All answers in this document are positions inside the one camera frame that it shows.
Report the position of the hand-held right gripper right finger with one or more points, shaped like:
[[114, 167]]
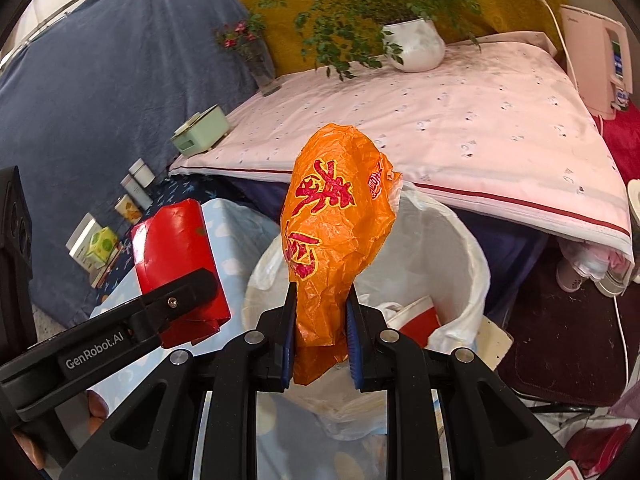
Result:
[[352, 340]]

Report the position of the white flat board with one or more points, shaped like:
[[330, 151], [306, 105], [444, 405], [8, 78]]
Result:
[[495, 345]]

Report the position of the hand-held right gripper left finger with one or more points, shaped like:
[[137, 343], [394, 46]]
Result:
[[287, 340]]

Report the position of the red white paper cup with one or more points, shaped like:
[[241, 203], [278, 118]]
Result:
[[417, 322]]

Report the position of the orange printed plastic bag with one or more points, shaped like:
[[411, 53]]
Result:
[[330, 220]]

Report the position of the planet printed light blue tablecloth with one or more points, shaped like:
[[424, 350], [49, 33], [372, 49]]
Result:
[[235, 240]]

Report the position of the green tissue box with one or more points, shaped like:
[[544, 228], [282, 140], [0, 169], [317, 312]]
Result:
[[200, 132]]

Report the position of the green plant in white pot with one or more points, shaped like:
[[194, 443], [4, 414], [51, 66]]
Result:
[[417, 42]]

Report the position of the green tissue pack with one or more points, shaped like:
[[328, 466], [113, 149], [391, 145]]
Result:
[[102, 247]]

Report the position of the pink printed sheet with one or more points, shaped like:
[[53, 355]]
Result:
[[450, 125]]

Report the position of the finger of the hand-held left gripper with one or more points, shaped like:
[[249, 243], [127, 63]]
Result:
[[172, 305]]

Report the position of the white bin with plastic liner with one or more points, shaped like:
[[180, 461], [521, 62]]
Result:
[[450, 270]]

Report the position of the glass vase with red flowers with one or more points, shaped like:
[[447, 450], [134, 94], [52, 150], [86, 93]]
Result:
[[262, 72]]

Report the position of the red cloth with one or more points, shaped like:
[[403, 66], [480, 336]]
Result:
[[622, 145]]

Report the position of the white round object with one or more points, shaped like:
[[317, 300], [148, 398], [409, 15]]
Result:
[[634, 220]]

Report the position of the orange printed can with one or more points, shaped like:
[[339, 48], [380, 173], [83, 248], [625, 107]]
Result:
[[129, 210]]

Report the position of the grey blue blanket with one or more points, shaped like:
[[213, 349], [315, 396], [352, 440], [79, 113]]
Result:
[[100, 85]]

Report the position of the person's left hand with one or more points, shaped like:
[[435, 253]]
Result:
[[96, 406]]

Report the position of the white jar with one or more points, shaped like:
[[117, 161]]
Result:
[[142, 171]]

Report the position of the pink white appliance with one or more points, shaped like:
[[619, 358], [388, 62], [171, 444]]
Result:
[[590, 60]]

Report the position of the white cardboard box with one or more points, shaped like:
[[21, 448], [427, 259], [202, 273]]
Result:
[[80, 237]]

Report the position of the grey cylinder bottle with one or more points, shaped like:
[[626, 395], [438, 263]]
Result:
[[136, 191]]

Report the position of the dark maroon mat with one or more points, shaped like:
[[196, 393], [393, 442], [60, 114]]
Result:
[[560, 340]]

